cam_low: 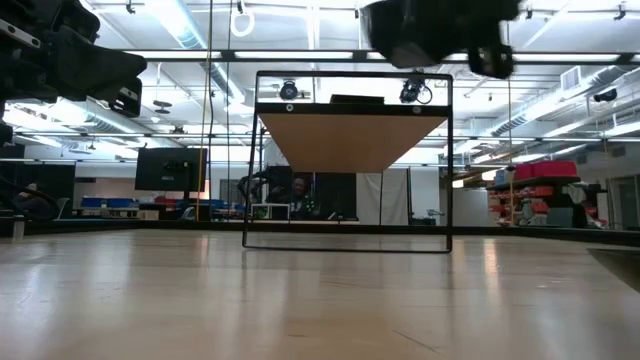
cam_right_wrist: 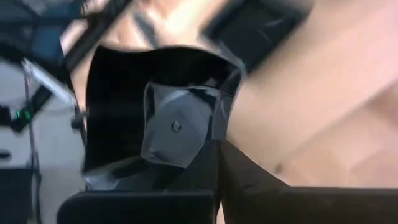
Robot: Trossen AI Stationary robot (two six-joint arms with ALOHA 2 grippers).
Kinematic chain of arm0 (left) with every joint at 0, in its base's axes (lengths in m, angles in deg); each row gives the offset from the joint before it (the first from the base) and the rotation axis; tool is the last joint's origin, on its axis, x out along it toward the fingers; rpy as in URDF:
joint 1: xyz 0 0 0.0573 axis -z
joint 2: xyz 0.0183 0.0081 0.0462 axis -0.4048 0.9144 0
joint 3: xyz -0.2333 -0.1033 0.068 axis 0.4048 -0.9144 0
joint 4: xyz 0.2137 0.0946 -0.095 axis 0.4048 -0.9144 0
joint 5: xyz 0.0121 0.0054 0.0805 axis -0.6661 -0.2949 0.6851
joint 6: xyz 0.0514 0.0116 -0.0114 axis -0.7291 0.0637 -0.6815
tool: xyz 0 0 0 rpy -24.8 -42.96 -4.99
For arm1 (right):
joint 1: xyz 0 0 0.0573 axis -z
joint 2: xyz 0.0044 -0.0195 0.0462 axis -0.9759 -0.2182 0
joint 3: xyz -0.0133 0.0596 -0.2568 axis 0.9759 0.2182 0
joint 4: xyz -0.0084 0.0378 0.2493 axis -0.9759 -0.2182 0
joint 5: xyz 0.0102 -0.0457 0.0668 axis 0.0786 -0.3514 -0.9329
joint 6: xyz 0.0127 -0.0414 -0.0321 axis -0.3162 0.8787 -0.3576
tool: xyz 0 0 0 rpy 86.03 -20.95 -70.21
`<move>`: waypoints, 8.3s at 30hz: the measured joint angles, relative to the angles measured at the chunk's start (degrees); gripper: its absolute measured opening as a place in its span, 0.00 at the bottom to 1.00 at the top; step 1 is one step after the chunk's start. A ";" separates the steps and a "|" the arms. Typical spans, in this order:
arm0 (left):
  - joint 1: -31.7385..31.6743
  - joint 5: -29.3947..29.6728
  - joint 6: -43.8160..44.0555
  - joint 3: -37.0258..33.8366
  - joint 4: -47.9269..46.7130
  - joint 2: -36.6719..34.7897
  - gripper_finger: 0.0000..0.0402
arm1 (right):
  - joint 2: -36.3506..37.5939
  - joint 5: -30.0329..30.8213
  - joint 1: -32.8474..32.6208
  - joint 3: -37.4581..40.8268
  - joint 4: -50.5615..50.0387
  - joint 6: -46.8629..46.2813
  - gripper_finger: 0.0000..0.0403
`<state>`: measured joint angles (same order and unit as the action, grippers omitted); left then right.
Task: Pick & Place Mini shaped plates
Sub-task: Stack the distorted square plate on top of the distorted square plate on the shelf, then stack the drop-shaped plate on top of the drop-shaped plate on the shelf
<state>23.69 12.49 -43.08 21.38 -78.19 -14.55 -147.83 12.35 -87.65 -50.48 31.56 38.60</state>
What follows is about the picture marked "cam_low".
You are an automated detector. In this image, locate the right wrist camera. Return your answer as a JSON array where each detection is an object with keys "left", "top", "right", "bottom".
[{"left": 467, "top": 44, "right": 516, "bottom": 80}]

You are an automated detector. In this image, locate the yellow hanging cable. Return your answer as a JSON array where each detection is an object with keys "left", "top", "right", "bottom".
[{"left": 194, "top": 0, "right": 215, "bottom": 222}]

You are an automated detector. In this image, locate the white air vent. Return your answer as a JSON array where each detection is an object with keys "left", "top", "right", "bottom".
[{"left": 559, "top": 66, "right": 582, "bottom": 92}]

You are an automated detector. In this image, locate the wooden riser shelf black frame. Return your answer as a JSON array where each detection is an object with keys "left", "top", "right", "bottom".
[{"left": 241, "top": 70, "right": 455, "bottom": 255}]

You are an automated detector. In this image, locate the thin hanging cable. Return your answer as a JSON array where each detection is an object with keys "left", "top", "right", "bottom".
[{"left": 225, "top": 0, "right": 234, "bottom": 222}]

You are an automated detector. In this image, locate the black overhead rig frame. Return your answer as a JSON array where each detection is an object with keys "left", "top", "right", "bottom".
[{"left": 122, "top": 48, "right": 640, "bottom": 65}]

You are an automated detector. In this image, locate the black leaf-shaped plate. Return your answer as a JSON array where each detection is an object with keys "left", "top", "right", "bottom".
[{"left": 586, "top": 247, "right": 640, "bottom": 295}]

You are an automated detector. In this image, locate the black round overhead camera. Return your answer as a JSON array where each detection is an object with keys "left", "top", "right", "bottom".
[{"left": 278, "top": 79, "right": 300, "bottom": 102}]

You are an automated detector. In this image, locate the blue storage bin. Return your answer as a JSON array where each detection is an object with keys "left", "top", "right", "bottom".
[{"left": 79, "top": 196, "right": 140, "bottom": 210}]

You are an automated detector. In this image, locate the white hanging ring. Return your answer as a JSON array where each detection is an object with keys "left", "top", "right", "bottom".
[{"left": 229, "top": 8, "right": 256, "bottom": 39}]

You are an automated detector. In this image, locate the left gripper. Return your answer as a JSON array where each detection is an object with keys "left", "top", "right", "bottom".
[{"left": 0, "top": 27, "right": 149, "bottom": 104}]

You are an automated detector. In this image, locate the black overhead camera with cable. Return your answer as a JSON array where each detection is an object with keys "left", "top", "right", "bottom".
[{"left": 398, "top": 77, "right": 434, "bottom": 106}]

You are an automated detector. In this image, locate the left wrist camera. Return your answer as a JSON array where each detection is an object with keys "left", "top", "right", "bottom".
[{"left": 108, "top": 76, "right": 144, "bottom": 120}]

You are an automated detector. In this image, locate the black wavy square plate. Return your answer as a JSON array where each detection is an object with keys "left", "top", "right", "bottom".
[{"left": 359, "top": 0, "right": 454, "bottom": 70}]

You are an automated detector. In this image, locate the white partition screen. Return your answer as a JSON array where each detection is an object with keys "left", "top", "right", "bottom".
[{"left": 356, "top": 168, "right": 412, "bottom": 226}]

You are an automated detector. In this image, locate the red bin storage rack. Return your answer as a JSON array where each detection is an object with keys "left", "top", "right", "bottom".
[{"left": 485, "top": 159, "right": 610, "bottom": 230}]

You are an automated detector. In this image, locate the silver air duct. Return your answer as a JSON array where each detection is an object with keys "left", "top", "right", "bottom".
[
  {"left": 489, "top": 64, "right": 640, "bottom": 139},
  {"left": 12, "top": 99, "right": 137, "bottom": 134},
  {"left": 144, "top": 0, "right": 247, "bottom": 106}
]

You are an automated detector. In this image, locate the white small table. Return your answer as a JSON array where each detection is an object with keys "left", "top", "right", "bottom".
[{"left": 249, "top": 201, "right": 292, "bottom": 222}]

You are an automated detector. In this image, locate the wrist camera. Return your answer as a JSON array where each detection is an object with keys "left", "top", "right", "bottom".
[
  {"left": 108, "top": 76, "right": 144, "bottom": 120},
  {"left": 467, "top": 44, "right": 516, "bottom": 80}
]

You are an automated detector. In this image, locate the black partition panel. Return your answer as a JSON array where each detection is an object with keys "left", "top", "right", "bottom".
[{"left": 267, "top": 165, "right": 358, "bottom": 222}]

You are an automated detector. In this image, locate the person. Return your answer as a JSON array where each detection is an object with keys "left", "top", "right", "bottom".
[
  {"left": 285, "top": 175, "right": 321, "bottom": 222},
  {"left": 14, "top": 182, "right": 54, "bottom": 217}
]

